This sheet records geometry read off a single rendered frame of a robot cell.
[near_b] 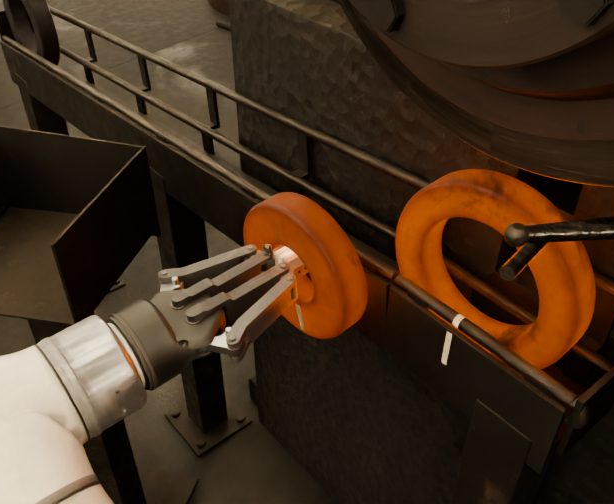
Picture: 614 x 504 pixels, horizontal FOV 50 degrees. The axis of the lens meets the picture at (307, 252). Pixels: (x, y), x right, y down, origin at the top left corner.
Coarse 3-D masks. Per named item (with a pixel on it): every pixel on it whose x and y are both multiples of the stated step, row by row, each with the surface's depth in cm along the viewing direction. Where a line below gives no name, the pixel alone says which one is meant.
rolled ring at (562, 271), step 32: (448, 192) 54; (480, 192) 52; (512, 192) 51; (416, 224) 59; (416, 256) 61; (544, 256) 50; (576, 256) 50; (448, 288) 63; (544, 288) 51; (576, 288) 50; (480, 320) 61; (544, 320) 53; (576, 320) 51; (544, 352) 54
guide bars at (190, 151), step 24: (24, 48) 127; (96, 96) 105; (144, 120) 96; (216, 168) 83; (264, 192) 77; (384, 264) 64; (408, 288) 62; (432, 312) 62; (456, 312) 59; (480, 336) 57; (504, 360) 55; (552, 384) 52
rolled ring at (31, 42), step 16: (16, 0) 129; (32, 0) 120; (16, 16) 132; (32, 16) 120; (48, 16) 121; (16, 32) 132; (32, 32) 134; (48, 32) 122; (32, 48) 132; (48, 48) 124
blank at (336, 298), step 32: (288, 192) 65; (256, 224) 66; (288, 224) 62; (320, 224) 61; (320, 256) 60; (352, 256) 61; (320, 288) 63; (352, 288) 61; (288, 320) 71; (320, 320) 66; (352, 320) 64
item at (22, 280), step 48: (0, 144) 87; (48, 144) 84; (96, 144) 82; (0, 192) 92; (48, 192) 90; (96, 192) 87; (144, 192) 83; (0, 240) 87; (48, 240) 86; (96, 240) 73; (144, 240) 85; (0, 288) 79; (48, 288) 78; (96, 288) 75; (48, 336) 87; (144, 480) 125; (192, 480) 125
